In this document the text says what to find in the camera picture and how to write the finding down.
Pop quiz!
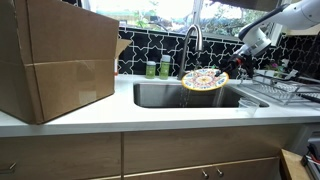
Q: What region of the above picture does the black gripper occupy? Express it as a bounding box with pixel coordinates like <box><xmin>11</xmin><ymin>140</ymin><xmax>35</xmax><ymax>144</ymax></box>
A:
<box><xmin>214</xmin><ymin>52</ymin><xmax>257</xmax><ymax>78</ymax></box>

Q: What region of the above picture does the colourful patterned ceramic plate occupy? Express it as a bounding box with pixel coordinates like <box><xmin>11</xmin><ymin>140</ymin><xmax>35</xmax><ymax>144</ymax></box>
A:
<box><xmin>180</xmin><ymin>68</ymin><xmax>230</xmax><ymax>92</ymax></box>

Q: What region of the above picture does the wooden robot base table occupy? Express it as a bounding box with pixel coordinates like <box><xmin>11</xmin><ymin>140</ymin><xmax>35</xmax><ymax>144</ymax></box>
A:
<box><xmin>279</xmin><ymin>148</ymin><xmax>312</xmax><ymax>180</ymax></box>

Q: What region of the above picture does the clear plastic cup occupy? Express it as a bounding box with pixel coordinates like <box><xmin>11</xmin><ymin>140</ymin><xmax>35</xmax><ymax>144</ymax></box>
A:
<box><xmin>238</xmin><ymin>97</ymin><xmax>260</xmax><ymax>118</ymax></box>

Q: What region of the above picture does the curved steel kitchen faucet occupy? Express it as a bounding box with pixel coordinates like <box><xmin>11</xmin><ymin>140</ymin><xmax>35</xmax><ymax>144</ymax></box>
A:
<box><xmin>177</xmin><ymin>23</ymin><xmax>204</xmax><ymax>81</ymax></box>

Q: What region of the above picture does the tall green soap bottle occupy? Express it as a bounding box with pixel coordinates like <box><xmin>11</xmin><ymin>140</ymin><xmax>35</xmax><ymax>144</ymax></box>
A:
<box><xmin>159</xmin><ymin>54</ymin><xmax>172</xmax><ymax>80</ymax></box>

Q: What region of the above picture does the stainless steel sink basin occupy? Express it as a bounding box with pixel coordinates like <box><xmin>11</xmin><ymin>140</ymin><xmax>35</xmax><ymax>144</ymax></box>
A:
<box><xmin>133</xmin><ymin>81</ymin><xmax>270</xmax><ymax>109</ymax></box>

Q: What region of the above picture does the short green soap bottle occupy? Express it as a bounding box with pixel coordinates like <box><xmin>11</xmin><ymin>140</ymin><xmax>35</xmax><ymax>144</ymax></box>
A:
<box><xmin>145</xmin><ymin>60</ymin><xmax>157</xmax><ymax>80</ymax></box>

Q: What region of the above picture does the kitchen window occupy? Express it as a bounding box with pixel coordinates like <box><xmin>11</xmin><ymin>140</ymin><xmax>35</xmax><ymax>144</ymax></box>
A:
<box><xmin>81</xmin><ymin>0</ymin><xmax>279</xmax><ymax>43</ymax></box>

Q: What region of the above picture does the large brown cardboard box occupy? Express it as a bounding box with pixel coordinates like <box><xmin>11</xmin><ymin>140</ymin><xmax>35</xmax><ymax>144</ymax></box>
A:
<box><xmin>0</xmin><ymin>0</ymin><xmax>133</xmax><ymax>125</ymax></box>

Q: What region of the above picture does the wooden cabinet drawer front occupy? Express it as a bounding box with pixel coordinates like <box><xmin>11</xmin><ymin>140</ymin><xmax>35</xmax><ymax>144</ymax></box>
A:
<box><xmin>0</xmin><ymin>132</ymin><xmax>122</xmax><ymax>180</ymax></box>

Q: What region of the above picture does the metal wire dish rack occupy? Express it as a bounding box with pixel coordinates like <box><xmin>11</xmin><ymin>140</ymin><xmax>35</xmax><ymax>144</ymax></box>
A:
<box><xmin>237</xmin><ymin>68</ymin><xmax>320</xmax><ymax>108</ymax></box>

